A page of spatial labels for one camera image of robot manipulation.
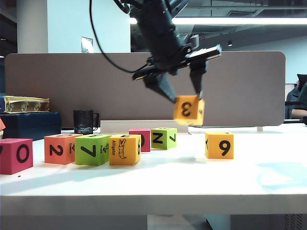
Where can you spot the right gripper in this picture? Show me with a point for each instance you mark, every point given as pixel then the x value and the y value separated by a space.
pixel 172 62

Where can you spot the yellow 3 letter block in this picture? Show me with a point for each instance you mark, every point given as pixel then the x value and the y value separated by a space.
pixel 187 110

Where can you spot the yellow alligator letter block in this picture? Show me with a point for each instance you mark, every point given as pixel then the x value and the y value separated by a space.
pixel 124 151

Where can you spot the green duck letter block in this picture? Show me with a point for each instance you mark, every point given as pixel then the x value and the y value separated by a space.
pixel 88 151

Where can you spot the orange queen letter block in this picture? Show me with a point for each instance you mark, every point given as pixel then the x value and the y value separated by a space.
pixel 57 151

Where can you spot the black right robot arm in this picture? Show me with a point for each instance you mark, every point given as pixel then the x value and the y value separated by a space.
pixel 158 28

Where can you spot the green N letter block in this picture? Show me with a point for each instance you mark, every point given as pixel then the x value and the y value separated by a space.
pixel 163 139

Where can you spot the pink tree letter block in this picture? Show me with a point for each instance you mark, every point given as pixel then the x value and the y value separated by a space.
pixel 145 143

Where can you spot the yellow 9 letter block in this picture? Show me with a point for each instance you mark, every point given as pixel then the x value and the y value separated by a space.
pixel 219 146

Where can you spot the large pink letter block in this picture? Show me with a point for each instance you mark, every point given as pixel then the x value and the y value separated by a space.
pixel 14 155

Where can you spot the small ceiling spotlight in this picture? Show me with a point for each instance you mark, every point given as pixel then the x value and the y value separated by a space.
pixel 230 43

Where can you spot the long ceiling light strip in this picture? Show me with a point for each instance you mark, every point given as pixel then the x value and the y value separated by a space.
pixel 239 21

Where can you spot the black mug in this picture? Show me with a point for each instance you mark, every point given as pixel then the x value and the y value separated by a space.
pixel 82 122

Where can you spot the brown fabric desk divider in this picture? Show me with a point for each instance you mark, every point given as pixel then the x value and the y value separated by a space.
pixel 72 83

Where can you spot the seated person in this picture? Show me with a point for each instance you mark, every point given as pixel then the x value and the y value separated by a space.
pixel 297 98

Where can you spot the white table leg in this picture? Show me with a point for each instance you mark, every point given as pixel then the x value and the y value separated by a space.
pixel 219 222

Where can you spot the dark blue box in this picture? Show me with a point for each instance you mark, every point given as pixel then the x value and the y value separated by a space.
pixel 31 123

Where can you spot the gold patterned gift box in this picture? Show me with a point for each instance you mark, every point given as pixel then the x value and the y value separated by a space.
pixel 24 105

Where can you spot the dark vented panel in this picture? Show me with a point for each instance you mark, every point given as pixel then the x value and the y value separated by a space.
pixel 292 222

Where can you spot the orange paper piece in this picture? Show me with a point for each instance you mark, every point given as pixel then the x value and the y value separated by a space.
pixel 2 124

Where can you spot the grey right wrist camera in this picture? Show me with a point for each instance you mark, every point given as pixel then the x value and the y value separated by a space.
pixel 194 41

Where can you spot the white divider foot bracket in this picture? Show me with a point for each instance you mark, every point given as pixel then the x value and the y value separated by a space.
pixel 260 129

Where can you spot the white wall sign plate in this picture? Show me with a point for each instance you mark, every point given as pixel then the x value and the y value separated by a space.
pixel 86 45

